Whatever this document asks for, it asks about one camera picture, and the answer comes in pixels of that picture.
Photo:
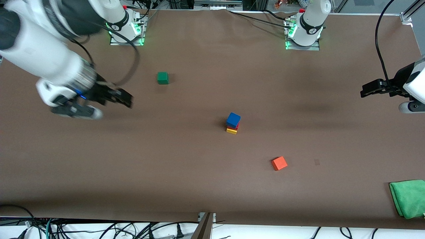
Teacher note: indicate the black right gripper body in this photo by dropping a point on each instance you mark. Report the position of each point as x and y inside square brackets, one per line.
[101, 93]

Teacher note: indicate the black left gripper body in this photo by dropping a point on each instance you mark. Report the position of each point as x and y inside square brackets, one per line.
[396, 83]

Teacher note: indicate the blue wooden block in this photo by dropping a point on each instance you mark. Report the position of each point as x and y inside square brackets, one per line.
[233, 119]

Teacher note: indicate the red wooden block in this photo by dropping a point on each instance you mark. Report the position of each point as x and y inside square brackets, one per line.
[236, 127]

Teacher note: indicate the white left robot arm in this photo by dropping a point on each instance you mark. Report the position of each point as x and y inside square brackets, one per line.
[312, 23]

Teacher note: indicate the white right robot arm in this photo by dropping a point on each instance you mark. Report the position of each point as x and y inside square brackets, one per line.
[36, 49]

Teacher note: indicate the green wooden block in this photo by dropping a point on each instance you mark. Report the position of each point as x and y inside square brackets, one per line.
[162, 78]

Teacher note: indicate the green folded cloth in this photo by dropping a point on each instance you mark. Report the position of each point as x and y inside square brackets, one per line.
[409, 198]

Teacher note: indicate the yellow wooden block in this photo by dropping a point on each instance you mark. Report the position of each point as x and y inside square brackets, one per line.
[231, 131]

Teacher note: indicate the orange wooden block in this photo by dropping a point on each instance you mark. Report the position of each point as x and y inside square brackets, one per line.
[279, 163]

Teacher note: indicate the brown table cover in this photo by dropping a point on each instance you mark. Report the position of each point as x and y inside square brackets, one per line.
[212, 186]

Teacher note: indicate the aluminium profile beam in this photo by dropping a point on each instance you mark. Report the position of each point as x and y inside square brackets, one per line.
[203, 229]

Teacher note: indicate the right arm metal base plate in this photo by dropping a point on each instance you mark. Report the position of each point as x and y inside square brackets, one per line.
[143, 33]

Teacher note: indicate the aluminium frame corner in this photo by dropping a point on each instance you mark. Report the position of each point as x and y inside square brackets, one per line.
[407, 16]

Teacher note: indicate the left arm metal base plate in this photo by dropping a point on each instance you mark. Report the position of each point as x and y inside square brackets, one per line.
[303, 47]

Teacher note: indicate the silver metal rail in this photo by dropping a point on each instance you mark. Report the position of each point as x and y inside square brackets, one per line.
[217, 3]

